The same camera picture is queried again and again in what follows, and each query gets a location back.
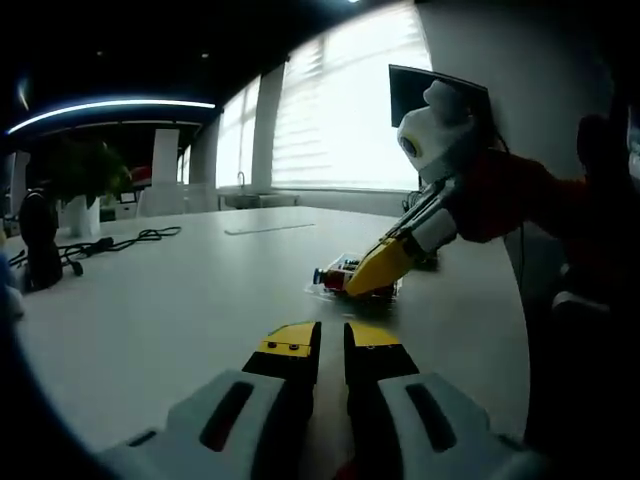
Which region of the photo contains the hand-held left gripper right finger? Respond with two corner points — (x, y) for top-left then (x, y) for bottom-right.
(342, 322), (549, 480)

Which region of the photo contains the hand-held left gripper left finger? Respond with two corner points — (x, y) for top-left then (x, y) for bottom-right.
(97, 320), (323, 480)

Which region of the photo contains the blue-capped brown medicine bottle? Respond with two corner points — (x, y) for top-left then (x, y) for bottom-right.
(312, 267), (354, 292)

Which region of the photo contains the clear plastic box tray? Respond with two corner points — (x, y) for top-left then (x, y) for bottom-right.
(303, 251), (405, 307)

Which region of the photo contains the white sink counter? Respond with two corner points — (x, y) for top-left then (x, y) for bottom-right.
(218, 192), (301, 211)

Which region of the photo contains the person's dark clothing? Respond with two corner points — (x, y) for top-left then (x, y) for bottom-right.
(514, 112), (640, 451)

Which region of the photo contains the row of white office desks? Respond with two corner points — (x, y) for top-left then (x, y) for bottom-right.
(99, 182), (211, 221)

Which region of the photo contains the green plant in white pot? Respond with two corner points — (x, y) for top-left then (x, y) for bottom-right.
(42, 137), (134, 239)

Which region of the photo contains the black round desk device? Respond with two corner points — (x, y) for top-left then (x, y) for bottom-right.
(18, 188), (64, 291)

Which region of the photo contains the ceiling light strip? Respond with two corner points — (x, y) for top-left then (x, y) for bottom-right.
(7, 98), (217, 136)

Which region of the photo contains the bundle of black cables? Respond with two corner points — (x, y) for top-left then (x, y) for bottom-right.
(401, 188), (426, 214)

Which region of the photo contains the black wall monitor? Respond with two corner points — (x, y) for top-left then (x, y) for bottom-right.
(388, 63), (490, 132)

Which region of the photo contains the black cable with adapter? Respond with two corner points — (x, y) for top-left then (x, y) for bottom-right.
(7, 225), (182, 277)

